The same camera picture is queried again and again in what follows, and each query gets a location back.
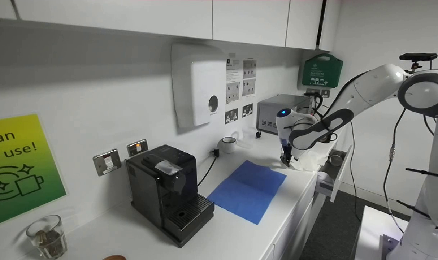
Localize white wall cabinets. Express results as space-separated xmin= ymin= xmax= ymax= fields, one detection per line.
xmin=0 ymin=0 xmax=341 ymax=51

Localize glass tumbler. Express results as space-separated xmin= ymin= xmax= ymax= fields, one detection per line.
xmin=26 ymin=215 xmax=68 ymax=259

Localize white paper towel dispenser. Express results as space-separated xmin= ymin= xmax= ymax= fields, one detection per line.
xmin=171 ymin=43 xmax=227 ymax=129

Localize steel wall switch plate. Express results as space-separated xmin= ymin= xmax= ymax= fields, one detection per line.
xmin=93 ymin=149 xmax=122 ymax=177
xmin=127 ymin=139 xmax=149 ymax=158

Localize green first aid kit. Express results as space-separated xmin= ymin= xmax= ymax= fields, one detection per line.
xmin=302 ymin=53 xmax=344 ymax=88

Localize white napkins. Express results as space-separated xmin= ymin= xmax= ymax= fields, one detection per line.
xmin=290 ymin=147 xmax=330 ymax=172

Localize silver toaster appliance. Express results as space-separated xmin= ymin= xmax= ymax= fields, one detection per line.
xmin=256 ymin=94 xmax=314 ymax=138

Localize white mug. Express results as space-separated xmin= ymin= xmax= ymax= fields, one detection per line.
xmin=217 ymin=136 xmax=238 ymax=154

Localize camera on mount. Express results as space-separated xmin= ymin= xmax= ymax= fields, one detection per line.
xmin=399 ymin=53 xmax=438 ymax=74

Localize clear plastic container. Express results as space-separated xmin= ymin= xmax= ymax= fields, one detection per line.
xmin=231 ymin=126 xmax=258 ymax=149

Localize green yellow poster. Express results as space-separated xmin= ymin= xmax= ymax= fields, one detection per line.
xmin=0 ymin=114 xmax=67 ymax=229

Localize white drawer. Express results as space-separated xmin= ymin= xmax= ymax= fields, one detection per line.
xmin=316 ymin=145 xmax=352 ymax=203

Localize white cup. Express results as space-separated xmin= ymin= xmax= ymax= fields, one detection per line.
xmin=317 ymin=171 xmax=334 ymax=185

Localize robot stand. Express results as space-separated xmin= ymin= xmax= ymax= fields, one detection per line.
xmin=354 ymin=205 xmax=409 ymax=260

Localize steel wall socket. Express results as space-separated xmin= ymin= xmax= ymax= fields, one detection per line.
xmin=305 ymin=88 xmax=331 ymax=99

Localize black coffee machine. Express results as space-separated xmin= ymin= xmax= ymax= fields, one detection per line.
xmin=125 ymin=144 xmax=215 ymax=248

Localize blue placemat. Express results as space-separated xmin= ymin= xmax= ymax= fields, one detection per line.
xmin=207 ymin=160 xmax=287 ymax=225

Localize black cable with plug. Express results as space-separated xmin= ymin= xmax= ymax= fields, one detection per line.
xmin=198 ymin=148 xmax=220 ymax=187
xmin=303 ymin=92 xmax=325 ymax=118

